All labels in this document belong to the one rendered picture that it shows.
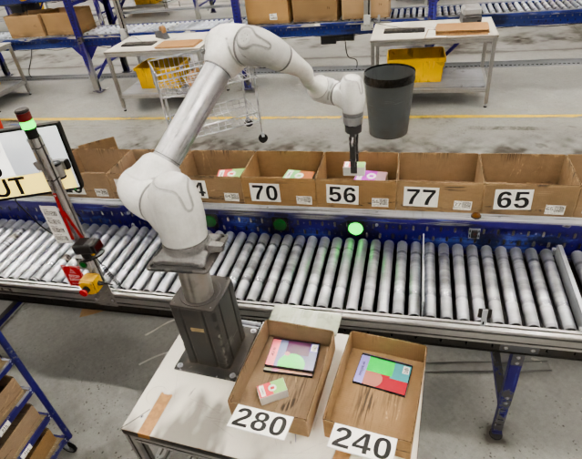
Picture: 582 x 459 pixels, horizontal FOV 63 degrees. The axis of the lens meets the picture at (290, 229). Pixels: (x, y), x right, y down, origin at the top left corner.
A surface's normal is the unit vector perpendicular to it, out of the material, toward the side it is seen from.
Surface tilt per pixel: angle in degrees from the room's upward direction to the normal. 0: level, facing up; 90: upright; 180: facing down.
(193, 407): 0
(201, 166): 90
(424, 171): 89
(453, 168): 89
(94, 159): 90
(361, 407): 3
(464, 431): 0
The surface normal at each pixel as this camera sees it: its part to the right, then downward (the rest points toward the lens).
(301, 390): -0.09, -0.80
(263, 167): -0.22, 0.59
